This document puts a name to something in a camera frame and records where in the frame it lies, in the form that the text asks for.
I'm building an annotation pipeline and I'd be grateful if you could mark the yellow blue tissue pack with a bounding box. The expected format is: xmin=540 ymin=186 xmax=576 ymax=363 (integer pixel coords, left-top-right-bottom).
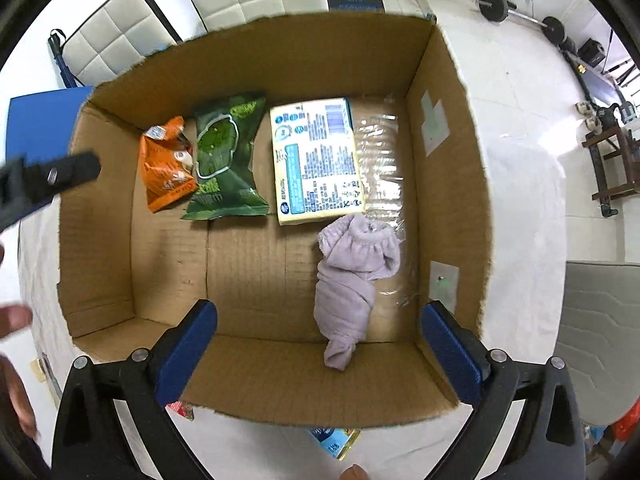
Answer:
xmin=269 ymin=97 xmax=367 ymax=227

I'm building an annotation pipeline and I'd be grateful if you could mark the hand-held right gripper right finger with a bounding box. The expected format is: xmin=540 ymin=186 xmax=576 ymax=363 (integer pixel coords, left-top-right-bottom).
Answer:
xmin=419 ymin=300 xmax=588 ymax=480

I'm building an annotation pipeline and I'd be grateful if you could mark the lavender fuzzy cloth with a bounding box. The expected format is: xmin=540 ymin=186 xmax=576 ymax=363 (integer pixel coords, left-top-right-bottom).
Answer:
xmin=313 ymin=212 xmax=403 ymax=372

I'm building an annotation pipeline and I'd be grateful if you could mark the brown cardboard box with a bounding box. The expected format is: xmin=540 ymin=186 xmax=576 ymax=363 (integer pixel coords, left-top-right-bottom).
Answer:
xmin=57 ymin=12 xmax=496 ymax=431

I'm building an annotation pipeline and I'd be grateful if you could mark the person's left hand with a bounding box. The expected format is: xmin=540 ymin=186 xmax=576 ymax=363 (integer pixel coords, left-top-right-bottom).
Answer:
xmin=0 ymin=304 xmax=40 ymax=442

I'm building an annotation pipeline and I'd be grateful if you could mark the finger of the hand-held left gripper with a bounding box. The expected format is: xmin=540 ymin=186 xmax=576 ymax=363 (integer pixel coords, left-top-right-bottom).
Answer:
xmin=0 ymin=150 xmax=102 ymax=233

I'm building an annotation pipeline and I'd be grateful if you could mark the blue flat panel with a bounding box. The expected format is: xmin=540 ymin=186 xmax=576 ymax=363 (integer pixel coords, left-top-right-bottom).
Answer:
xmin=7 ymin=85 xmax=96 ymax=171

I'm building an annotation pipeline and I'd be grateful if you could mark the grey padded chair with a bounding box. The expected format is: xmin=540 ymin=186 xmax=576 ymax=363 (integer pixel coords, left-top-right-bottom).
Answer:
xmin=555 ymin=260 xmax=640 ymax=428

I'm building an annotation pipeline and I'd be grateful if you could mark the blue yellow packet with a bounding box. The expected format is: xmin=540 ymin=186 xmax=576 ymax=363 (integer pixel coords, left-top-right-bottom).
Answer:
xmin=307 ymin=427 xmax=361 ymax=461

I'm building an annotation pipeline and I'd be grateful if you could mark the orange snack packet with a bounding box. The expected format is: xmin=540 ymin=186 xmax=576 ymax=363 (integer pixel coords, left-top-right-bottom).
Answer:
xmin=139 ymin=116 xmax=197 ymax=213

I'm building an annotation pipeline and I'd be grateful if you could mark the green snack packet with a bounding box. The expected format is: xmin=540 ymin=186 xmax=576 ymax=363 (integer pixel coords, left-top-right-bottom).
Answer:
xmin=180 ymin=91 xmax=271 ymax=222

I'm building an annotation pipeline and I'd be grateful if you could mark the black barbell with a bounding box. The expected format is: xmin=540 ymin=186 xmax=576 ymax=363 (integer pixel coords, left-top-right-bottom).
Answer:
xmin=477 ymin=0 xmax=568 ymax=43

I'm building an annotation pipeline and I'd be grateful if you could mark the dark wooden stand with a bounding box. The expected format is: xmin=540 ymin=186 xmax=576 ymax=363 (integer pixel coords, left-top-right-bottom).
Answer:
xmin=582 ymin=102 xmax=640 ymax=218

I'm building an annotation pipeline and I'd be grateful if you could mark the black exercise equipment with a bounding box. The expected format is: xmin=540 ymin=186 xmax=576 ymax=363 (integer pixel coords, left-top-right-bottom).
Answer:
xmin=560 ymin=27 xmax=640 ymax=106

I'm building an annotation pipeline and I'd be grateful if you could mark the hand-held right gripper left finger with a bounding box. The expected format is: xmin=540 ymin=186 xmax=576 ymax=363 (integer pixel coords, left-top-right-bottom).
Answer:
xmin=50 ymin=299 xmax=221 ymax=480

